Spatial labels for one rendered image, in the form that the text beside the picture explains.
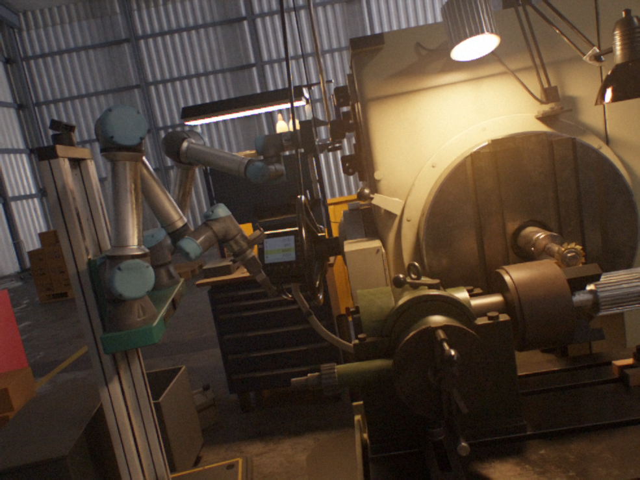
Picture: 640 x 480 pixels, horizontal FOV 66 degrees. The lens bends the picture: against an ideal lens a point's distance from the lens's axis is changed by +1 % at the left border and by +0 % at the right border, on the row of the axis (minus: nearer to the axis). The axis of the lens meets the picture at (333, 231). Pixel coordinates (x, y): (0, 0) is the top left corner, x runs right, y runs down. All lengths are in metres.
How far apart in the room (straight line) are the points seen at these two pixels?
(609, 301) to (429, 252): 0.43
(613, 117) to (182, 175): 1.54
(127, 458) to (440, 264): 1.26
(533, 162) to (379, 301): 0.56
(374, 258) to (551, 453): 0.60
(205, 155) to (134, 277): 0.63
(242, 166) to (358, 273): 0.71
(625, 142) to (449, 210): 0.53
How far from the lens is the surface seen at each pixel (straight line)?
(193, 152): 1.93
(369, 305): 1.06
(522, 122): 1.45
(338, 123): 1.66
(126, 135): 1.46
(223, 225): 1.55
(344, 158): 1.83
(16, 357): 5.17
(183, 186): 2.14
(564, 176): 1.39
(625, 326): 1.69
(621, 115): 1.58
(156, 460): 2.27
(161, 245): 2.09
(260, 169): 1.79
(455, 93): 1.43
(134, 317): 1.62
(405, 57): 1.42
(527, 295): 1.09
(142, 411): 2.18
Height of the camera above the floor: 1.61
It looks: 9 degrees down
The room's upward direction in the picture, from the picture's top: 10 degrees counter-clockwise
